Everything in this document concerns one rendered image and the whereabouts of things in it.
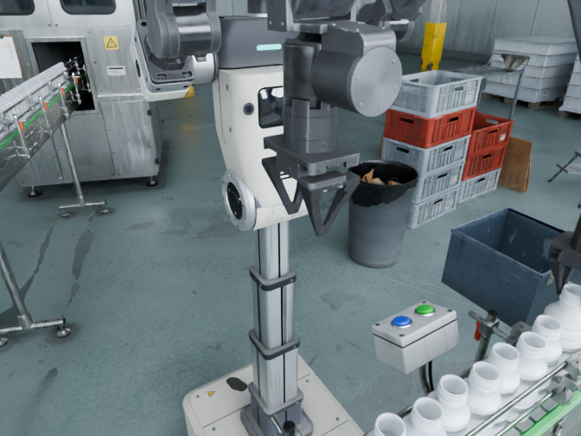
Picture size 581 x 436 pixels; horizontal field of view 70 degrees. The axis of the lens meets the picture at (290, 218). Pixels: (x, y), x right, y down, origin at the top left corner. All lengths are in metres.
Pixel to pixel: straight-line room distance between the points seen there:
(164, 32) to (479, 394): 0.71
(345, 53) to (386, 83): 0.04
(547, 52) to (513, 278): 6.69
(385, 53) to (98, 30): 3.65
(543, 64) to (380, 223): 5.67
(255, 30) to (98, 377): 1.85
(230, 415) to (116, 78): 3.01
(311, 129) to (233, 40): 0.54
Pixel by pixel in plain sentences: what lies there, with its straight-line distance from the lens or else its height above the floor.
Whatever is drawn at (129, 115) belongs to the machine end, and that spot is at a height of 0.71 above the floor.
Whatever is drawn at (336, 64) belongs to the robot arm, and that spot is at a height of 1.58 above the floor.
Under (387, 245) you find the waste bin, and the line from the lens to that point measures 2.80.
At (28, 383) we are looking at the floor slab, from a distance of 2.48.
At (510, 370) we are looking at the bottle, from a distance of 0.73.
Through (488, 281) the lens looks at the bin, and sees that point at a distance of 1.47.
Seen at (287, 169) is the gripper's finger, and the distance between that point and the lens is 0.45.
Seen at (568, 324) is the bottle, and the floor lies 1.16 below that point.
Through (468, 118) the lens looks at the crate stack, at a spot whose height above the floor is 0.80.
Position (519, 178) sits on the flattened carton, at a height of 0.13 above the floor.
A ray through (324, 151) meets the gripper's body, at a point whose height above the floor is 1.49.
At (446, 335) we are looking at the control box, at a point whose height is 1.09.
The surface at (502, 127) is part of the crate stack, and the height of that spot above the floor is 0.62.
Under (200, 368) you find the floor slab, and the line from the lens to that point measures 2.25.
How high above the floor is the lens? 1.63
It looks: 28 degrees down
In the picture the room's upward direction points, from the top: straight up
